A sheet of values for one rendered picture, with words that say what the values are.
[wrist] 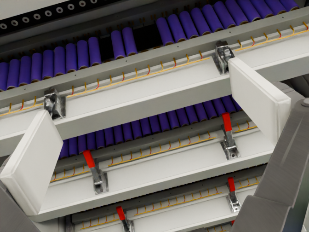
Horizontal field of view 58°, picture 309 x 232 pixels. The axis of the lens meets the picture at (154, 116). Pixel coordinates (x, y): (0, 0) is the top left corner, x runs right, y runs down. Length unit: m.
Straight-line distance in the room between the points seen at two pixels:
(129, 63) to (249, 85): 0.29
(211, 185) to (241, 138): 0.18
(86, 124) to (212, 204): 0.41
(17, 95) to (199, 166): 0.35
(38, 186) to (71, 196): 0.43
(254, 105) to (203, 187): 0.57
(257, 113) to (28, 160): 0.13
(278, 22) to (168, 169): 0.32
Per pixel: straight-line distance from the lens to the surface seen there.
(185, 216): 0.73
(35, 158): 0.17
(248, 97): 0.18
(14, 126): 0.48
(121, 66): 0.43
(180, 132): 0.57
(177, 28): 0.48
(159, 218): 0.74
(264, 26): 0.47
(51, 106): 0.43
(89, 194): 0.59
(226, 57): 0.42
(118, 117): 0.44
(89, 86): 0.45
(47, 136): 0.20
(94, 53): 0.48
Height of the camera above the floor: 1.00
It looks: 40 degrees down
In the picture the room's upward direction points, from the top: 17 degrees counter-clockwise
